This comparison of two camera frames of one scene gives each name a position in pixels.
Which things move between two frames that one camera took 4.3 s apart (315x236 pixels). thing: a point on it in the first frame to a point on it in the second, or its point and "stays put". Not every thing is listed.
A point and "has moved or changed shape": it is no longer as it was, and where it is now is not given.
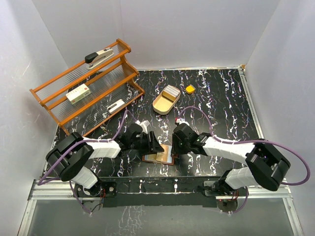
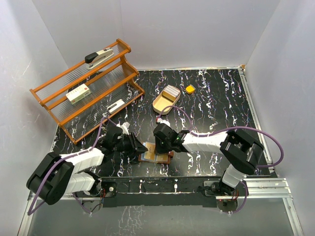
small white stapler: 114,106 stays put
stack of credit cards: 171,92 stays put
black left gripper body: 142,144 to 125,144
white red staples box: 78,93 stays put
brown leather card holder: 165,157 has moved or changed shape
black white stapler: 96,58 stays put
